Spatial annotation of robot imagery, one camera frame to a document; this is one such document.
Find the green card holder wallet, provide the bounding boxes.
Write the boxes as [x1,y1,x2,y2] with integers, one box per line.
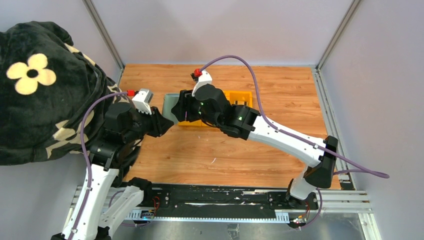
[161,93,179,124]

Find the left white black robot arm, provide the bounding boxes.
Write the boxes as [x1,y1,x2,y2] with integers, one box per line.
[51,102,174,240]

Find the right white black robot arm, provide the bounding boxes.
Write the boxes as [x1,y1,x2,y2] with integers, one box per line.
[168,84,339,200]

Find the left yellow bin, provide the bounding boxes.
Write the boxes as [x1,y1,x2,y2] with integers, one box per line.
[178,120,203,127]

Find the yellow bin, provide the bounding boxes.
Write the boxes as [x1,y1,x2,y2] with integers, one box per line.
[178,120,203,127]
[200,89,231,128]
[224,90,253,108]

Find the middle yellow bin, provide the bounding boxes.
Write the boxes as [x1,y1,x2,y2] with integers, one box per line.
[200,89,231,128]

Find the right yellow bin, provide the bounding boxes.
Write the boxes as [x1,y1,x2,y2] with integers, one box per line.
[224,90,253,108]

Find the black floral blanket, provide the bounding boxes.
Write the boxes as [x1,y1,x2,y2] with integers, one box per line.
[0,21,133,166]

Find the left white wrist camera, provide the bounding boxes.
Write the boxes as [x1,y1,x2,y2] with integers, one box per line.
[127,88,154,115]

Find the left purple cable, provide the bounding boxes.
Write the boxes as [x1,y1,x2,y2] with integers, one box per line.
[67,91,137,240]

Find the purple cable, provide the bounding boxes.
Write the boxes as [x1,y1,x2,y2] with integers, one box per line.
[67,91,137,240]
[193,54,390,229]

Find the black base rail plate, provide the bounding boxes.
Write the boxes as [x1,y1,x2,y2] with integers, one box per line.
[136,183,319,221]

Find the left aluminium frame post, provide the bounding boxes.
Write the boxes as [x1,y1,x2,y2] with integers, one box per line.
[82,0,125,72]

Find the aluminium frame post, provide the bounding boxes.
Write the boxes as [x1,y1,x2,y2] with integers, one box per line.
[315,0,363,72]
[82,0,125,72]

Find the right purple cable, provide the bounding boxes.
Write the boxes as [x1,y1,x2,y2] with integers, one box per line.
[193,54,390,229]

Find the right aluminium frame post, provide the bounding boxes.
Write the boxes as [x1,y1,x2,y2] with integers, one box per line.
[315,0,363,72]

